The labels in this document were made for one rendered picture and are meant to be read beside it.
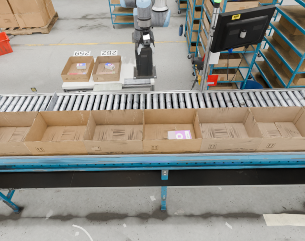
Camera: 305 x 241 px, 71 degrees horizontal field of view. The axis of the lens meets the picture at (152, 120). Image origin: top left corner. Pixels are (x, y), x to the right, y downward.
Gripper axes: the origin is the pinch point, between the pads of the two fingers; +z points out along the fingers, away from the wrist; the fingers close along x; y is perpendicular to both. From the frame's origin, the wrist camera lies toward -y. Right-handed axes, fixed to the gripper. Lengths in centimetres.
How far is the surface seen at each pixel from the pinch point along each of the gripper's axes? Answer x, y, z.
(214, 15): -55, 22, -16
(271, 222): -104, -86, 134
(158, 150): -2, -58, 41
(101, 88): 47, 41, 58
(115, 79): 33, 52, 55
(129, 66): 16, 80, 58
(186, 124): -27, -32, 45
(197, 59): -49, 28, 25
